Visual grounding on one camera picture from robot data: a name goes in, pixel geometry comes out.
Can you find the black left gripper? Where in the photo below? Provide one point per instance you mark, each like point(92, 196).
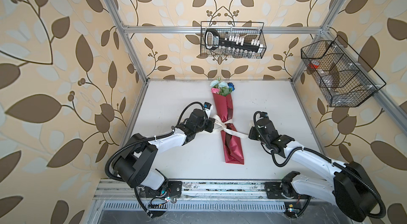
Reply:
point(211, 122)

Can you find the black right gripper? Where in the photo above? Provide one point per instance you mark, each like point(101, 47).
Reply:
point(253, 129)

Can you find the cream ribbon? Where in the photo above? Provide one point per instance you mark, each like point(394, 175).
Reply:
point(222, 126)

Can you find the dark red wrapping paper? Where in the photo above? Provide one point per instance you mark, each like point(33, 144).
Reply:
point(231, 139)

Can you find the pink fake rose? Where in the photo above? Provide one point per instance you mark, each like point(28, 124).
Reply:
point(215, 90)

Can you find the light blue fake rose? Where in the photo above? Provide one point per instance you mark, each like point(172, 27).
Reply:
point(222, 85)

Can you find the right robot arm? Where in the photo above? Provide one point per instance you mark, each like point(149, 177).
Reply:
point(345, 185)

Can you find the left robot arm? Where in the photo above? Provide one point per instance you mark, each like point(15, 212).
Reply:
point(132, 163)

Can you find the black tool in basket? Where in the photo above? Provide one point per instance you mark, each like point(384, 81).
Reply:
point(240, 40)

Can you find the plastic bottle red cap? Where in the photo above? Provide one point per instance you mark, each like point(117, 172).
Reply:
point(327, 79)

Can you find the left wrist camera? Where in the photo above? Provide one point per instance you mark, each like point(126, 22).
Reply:
point(208, 108)

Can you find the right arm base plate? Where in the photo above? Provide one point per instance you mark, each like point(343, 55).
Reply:
point(280, 190)

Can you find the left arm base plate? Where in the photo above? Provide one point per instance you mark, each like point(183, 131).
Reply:
point(169, 189)

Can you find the back wire basket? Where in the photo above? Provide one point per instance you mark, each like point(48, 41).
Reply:
point(232, 24)

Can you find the wire basket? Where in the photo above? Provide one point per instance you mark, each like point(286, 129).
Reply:
point(358, 79)
point(232, 24)

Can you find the right wire basket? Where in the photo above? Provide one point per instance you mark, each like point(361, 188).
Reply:
point(358, 79)

